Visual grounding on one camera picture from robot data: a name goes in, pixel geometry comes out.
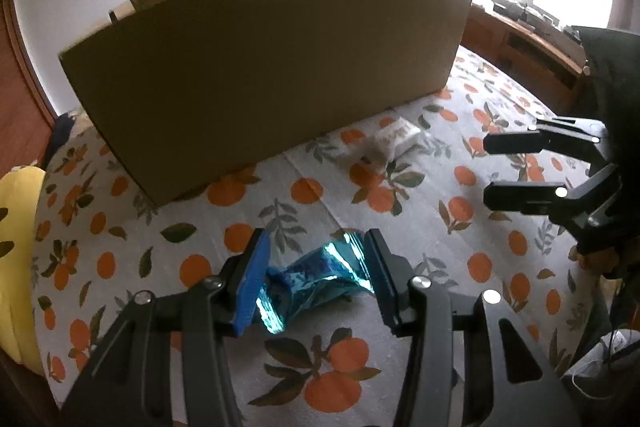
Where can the person's right hand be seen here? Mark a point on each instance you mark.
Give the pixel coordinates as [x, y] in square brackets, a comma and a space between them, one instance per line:
[600, 261]

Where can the small white snack packet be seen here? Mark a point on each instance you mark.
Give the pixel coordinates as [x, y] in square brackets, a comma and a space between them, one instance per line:
[395, 137]

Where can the teal foil snack packet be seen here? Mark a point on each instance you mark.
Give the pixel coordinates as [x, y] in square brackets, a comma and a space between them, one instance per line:
[310, 277]

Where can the yellow plush pillow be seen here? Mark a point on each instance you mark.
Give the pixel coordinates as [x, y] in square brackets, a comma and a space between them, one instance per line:
[17, 257]

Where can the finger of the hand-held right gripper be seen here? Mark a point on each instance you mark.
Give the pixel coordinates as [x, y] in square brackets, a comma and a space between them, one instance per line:
[515, 143]
[515, 197]

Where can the brown cardboard box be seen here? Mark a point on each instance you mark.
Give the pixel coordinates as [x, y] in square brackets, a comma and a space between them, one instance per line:
[250, 82]

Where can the dark cloth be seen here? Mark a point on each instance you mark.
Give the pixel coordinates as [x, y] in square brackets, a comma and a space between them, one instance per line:
[60, 137]

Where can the orange fruit print bedsheet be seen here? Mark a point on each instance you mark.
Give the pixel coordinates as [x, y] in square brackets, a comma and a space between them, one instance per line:
[450, 257]

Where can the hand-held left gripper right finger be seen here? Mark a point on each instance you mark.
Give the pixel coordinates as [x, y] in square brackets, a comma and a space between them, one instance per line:
[382, 287]

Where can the row of small desk items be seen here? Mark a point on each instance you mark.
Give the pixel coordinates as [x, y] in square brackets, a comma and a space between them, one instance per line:
[525, 14]

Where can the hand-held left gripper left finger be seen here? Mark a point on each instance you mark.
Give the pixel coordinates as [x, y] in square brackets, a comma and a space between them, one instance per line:
[255, 277]

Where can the wooden desk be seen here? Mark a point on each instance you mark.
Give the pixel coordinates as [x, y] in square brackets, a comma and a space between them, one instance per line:
[520, 52]

